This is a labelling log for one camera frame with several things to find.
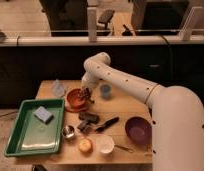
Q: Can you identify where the bunch of red grapes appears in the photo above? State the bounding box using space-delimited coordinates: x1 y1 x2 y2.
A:
78 88 92 100

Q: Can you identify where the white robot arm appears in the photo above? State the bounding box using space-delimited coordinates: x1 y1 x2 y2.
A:
82 52 204 171

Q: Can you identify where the red orange bowl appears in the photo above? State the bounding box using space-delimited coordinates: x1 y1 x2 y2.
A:
66 89 87 108

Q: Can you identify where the purple bowl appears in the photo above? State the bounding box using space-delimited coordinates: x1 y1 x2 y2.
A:
125 117 152 145

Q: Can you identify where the blue plastic cup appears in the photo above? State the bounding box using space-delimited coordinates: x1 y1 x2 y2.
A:
100 84 111 99

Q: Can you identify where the orange plate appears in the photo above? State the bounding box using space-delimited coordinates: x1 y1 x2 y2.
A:
65 106 88 113

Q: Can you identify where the small metal cup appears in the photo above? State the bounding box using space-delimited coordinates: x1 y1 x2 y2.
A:
62 125 75 140

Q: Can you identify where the white cup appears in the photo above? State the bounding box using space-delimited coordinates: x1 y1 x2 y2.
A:
97 135 115 155

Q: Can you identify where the orange fruit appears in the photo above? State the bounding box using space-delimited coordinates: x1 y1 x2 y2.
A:
78 138 93 153

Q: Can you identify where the blue sponge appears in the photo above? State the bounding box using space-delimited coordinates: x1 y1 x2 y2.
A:
34 106 53 123

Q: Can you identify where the metal spoon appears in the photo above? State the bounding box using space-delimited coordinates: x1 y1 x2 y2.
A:
114 145 134 153

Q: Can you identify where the green plastic tray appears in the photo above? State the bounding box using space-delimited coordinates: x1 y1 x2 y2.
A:
5 99 65 157

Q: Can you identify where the black handled spatula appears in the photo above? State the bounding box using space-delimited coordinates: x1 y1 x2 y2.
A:
95 117 119 132

